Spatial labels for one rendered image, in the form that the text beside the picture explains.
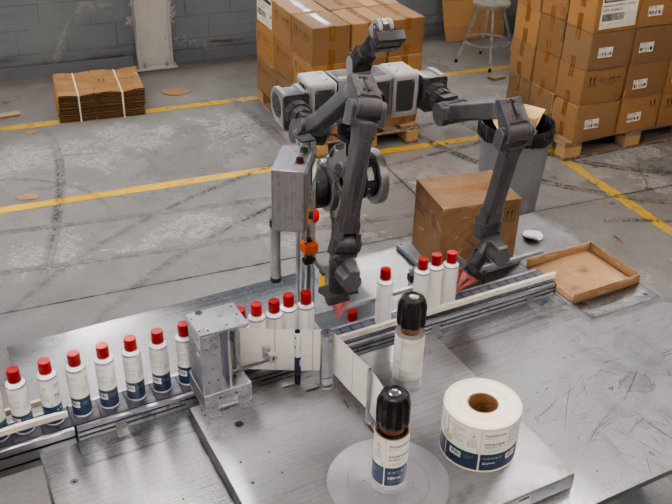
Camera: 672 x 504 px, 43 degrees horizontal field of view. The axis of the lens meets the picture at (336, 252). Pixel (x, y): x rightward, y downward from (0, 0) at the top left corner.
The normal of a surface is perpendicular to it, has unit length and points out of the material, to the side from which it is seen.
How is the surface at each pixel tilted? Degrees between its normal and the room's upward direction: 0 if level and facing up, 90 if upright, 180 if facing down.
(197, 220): 0
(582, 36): 89
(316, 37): 92
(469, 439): 90
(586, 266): 0
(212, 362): 90
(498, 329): 0
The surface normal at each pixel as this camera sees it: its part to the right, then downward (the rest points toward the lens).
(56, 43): 0.38, 0.48
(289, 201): -0.13, 0.51
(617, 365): 0.02, -0.86
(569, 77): -0.90, 0.18
